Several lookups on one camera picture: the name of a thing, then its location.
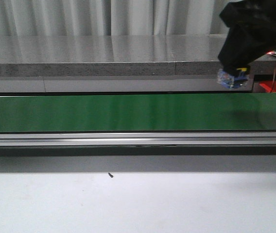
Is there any white curtain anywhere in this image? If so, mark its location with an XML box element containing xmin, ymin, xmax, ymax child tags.
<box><xmin>0</xmin><ymin>0</ymin><xmax>276</xmax><ymax>37</ymax></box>

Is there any grey stone counter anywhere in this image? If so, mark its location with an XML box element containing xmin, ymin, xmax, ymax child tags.
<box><xmin>0</xmin><ymin>33</ymin><xmax>276</xmax><ymax>94</ymax></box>

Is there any green conveyor belt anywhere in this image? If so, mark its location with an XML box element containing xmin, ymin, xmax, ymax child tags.
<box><xmin>0</xmin><ymin>93</ymin><xmax>276</xmax><ymax>133</ymax></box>

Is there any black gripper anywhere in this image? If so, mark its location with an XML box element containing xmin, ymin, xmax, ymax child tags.
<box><xmin>218</xmin><ymin>0</ymin><xmax>276</xmax><ymax>74</ymax></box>

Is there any yellow mushroom push button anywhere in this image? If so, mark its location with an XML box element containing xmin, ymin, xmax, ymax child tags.
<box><xmin>217</xmin><ymin>65</ymin><xmax>250</xmax><ymax>89</ymax></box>

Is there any aluminium conveyor frame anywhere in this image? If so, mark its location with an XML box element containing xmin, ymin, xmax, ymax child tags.
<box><xmin>0</xmin><ymin>132</ymin><xmax>276</xmax><ymax>173</ymax></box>

